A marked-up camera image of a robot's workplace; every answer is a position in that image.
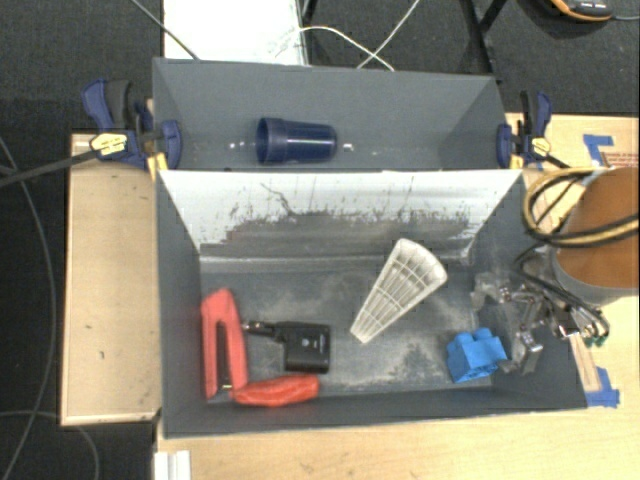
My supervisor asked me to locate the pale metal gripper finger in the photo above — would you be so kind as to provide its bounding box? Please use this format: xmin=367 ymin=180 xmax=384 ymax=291
xmin=470 ymin=271 xmax=514 ymax=315
xmin=498 ymin=330 xmax=545 ymax=377

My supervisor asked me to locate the blue toy building brick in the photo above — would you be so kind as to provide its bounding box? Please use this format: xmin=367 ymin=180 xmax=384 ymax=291
xmin=445 ymin=327 xmax=509 ymax=385

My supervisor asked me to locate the white ribbed plastic cone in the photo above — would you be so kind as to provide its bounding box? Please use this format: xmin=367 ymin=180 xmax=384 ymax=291
xmin=348 ymin=238 xmax=449 ymax=346

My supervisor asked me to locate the grey metal bin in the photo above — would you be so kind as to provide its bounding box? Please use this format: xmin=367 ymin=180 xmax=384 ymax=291
xmin=150 ymin=56 xmax=589 ymax=440

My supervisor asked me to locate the black small box device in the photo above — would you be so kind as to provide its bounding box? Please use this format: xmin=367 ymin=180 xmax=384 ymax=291
xmin=241 ymin=319 xmax=332 ymax=375

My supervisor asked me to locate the red-orange soft oblong toy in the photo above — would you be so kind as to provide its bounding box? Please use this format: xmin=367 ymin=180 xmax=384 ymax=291
xmin=233 ymin=373 xmax=321 ymax=409

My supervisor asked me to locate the dark blue plastic cup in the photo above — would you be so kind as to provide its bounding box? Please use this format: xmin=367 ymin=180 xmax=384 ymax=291
xmin=255 ymin=116 xmax=338 ymax=166

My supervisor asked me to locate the red stapler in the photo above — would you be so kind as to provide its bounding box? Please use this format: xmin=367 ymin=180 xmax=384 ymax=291
xmin=200 ymin=288 xmax=250 ymax=401

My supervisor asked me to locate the pale wood board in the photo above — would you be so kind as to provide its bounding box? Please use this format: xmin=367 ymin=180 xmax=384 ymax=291
xmin=59 ymin=132 xmax=162 ymax=427

